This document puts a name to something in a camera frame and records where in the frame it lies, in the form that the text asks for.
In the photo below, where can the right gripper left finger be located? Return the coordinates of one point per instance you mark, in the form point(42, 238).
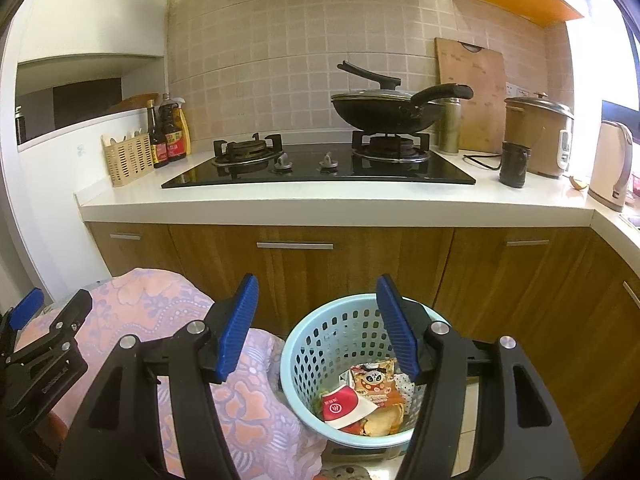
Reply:
point(116, 432)

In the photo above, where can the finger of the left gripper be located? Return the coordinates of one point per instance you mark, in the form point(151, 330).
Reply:
point(18, 317)
point(53, 328)

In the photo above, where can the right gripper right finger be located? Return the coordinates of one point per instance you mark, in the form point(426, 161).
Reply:
point(519, 433)

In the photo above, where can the orange panda snack bag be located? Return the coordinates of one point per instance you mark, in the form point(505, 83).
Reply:
point(376, 382)

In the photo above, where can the red paper cup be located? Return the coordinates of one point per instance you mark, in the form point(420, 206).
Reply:
point(343, 407)

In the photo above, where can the white heart-pattern paper bag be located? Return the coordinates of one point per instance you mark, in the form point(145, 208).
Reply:
point(405, 387)

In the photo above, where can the large orange peel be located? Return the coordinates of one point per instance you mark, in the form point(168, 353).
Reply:
point(383, 421)

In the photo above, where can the wooden kitchen cabinet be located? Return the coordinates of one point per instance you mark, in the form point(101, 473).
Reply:
point(564, 294)

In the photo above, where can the floral pink tablecloth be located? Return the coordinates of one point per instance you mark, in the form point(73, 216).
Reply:
point(265, 439)

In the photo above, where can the light blue waste basket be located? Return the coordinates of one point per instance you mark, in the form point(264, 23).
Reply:
point(323, 345)

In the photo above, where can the beige plastic utensil basket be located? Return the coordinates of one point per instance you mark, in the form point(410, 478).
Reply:
point(129, 159)

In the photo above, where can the dark soy sauce bottle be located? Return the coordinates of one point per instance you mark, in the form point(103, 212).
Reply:
point(157, 138)

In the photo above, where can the white countertop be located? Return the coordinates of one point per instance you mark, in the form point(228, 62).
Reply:
point(540, 203)

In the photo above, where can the black cup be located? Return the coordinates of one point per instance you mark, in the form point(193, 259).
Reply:
point(513, 167)

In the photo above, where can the white electric kettle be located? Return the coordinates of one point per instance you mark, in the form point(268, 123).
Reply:
point(612, 166)

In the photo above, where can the black gas stove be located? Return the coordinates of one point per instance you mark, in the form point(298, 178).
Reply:
point(382, 157)

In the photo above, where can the beige rice cooker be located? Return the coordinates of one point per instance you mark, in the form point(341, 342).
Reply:
point(545, 127)

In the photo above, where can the wooden cutting board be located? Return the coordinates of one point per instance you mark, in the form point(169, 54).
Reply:
point(483, 117)

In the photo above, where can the green metal canister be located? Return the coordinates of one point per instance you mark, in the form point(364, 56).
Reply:
point(449, 126)

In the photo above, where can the black frying pan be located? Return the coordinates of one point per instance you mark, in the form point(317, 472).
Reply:
point(387, 110)

